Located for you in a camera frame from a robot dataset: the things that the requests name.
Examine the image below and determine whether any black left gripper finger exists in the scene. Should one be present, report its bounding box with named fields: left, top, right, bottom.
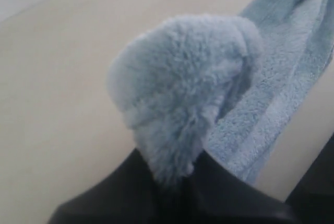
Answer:
left=49, top=149, right=193, bottom=223

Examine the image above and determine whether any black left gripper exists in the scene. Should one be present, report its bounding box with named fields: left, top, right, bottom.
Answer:
left=182, top=137, right=333, bottom=224

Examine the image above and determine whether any light blue fluffy towel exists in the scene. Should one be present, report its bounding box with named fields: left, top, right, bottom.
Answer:
left=107, top=0, right=333, bottom=185

